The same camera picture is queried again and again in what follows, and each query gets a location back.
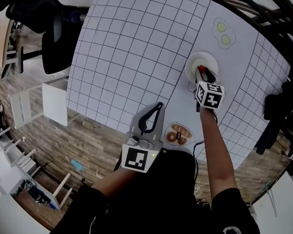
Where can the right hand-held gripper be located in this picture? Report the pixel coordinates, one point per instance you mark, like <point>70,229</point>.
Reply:
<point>210,95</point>

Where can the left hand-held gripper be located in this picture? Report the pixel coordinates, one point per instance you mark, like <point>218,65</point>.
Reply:
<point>139,158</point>

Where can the red strawberry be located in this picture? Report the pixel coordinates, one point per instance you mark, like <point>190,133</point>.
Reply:
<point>201,69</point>

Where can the white round plate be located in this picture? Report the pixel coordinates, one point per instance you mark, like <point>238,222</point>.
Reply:
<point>205,60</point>

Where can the person's right forearm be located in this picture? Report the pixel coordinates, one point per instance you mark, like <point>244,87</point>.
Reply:
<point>218,150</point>

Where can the person's left forearm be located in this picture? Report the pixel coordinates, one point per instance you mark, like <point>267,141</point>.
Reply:
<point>114,181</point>

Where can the small black object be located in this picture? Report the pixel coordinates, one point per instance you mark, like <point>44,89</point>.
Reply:
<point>178,135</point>

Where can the bread picture mat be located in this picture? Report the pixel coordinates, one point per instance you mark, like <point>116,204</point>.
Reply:
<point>183,133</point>

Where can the narrow white grid mat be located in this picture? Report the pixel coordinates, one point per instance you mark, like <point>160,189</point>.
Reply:
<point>254,94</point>

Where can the large white grid mat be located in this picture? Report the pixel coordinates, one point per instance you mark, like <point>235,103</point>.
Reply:
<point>136,45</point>

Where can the person's black clothing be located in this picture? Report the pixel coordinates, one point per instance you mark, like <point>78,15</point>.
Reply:
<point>156,199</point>

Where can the black bag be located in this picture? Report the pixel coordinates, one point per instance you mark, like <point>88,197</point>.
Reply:
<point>278,116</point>

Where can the blue object on floor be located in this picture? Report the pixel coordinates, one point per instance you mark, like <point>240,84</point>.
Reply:
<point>77,164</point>

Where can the white cabinet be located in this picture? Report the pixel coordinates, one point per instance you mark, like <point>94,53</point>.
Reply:
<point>53,99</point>

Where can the black office chair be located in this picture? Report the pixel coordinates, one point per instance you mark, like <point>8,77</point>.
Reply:
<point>53,40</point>

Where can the white wooden stool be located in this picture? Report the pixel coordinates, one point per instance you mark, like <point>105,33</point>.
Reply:
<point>13,147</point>

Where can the wooden desk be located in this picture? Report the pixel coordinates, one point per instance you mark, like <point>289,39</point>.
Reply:
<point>0,40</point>

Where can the black metal frame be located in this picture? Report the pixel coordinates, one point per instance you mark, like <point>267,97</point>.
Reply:
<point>258,4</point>

